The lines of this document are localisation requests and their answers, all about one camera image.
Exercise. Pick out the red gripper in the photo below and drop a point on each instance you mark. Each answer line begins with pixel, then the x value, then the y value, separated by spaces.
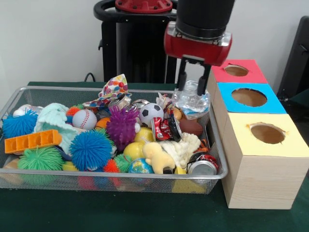
pixel 195 50

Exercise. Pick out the crushed clear plastic bottle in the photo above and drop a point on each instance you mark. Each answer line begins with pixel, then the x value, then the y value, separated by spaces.
pixel 190 104

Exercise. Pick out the colourful dotted cloth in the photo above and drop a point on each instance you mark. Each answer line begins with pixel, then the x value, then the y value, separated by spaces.
pixel 108 91

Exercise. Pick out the white baseball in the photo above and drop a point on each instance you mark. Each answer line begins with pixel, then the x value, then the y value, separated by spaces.
pixel 84 119

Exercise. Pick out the light teal cloth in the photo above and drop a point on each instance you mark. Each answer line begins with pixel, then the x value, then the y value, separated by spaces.
pixel 53 120

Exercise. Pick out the orange toy brick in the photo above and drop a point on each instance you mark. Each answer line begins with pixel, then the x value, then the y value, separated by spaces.
pixel 31 141

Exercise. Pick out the wooden box with three holes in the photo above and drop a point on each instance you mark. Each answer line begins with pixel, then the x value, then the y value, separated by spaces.
pixel 265 181

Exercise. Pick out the brown toy football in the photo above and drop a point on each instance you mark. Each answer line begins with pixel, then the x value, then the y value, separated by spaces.
pixel 193 126

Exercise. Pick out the small soccer ball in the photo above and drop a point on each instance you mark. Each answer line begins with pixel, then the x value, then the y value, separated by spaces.
pixel 150 113

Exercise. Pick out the crushed red soda can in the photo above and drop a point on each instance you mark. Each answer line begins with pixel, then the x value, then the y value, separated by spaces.
pixel 161 129

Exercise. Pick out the purple spiky ball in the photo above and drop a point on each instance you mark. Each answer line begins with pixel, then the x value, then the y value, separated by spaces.
pixel 122 125

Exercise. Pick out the yellow plush animal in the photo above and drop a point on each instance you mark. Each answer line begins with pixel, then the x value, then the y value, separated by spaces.
pixel 158 158

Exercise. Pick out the dark green tablecloth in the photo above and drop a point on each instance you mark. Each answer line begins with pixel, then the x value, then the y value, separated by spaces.
pixel 301 96
pixel 120 212

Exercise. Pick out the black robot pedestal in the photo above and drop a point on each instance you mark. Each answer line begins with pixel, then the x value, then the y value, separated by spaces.
pixel 135 48

